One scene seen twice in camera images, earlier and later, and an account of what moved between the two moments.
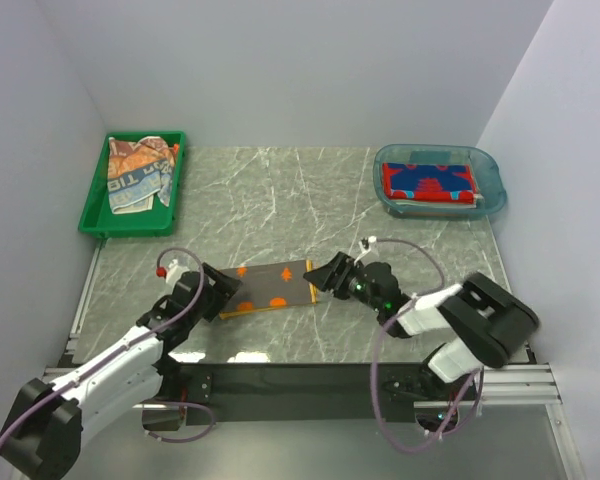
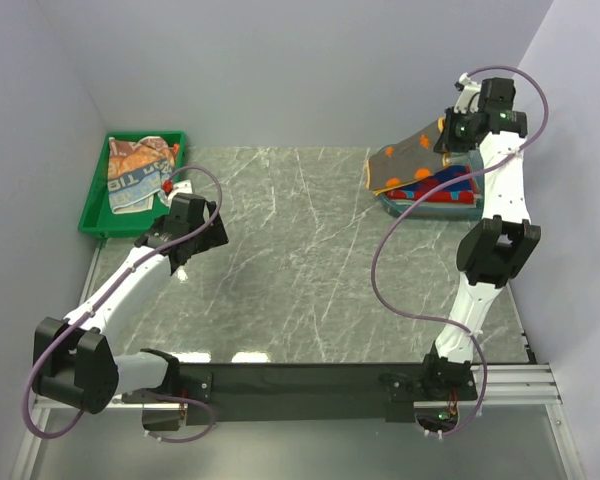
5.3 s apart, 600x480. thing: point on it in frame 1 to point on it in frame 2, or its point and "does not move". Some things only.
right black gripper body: x=352 y=282 to x=457 y=135
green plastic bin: x=98 y=216 does not move
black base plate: x=312 y=393 does not move
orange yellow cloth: x=270 y=286 to x=407 y=161
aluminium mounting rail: x=526 y=387 does not move
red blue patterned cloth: x=429 y=182 does not move
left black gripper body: x=216 y=297 to x=214 y=236
